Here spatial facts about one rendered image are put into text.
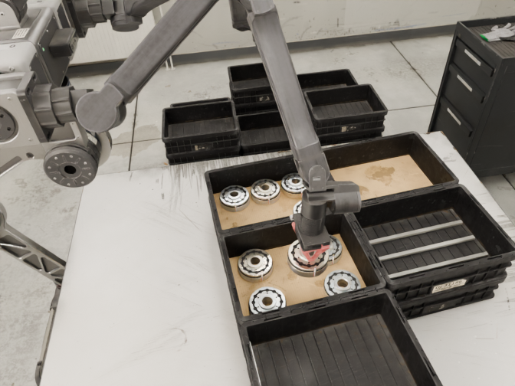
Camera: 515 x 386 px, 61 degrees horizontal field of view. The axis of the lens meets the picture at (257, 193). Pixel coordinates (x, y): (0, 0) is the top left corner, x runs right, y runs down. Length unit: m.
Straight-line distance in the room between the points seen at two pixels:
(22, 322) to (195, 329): 1.31
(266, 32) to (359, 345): 0.80
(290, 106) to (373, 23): 3.62
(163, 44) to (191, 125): 1.65
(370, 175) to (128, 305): 0.96
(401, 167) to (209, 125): 1.21
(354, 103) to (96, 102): 1.98
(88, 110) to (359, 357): 0.86
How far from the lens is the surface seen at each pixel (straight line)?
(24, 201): 3.18
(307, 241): 1.00
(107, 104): 0.89
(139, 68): 0.90
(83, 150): 1.30
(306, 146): 0.91
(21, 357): 2.43
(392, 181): 1.64
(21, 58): 1.01
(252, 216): 1.47
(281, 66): 0.91
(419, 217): 1.53
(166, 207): 1.75
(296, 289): 1.29
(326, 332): 1.23
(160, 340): 1.40
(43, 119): 0.94
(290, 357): 1.19
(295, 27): 4.27
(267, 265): 1.30
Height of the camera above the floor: 1.90
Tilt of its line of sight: 44 degrees down
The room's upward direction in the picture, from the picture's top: 4 degrees counter-clockwise
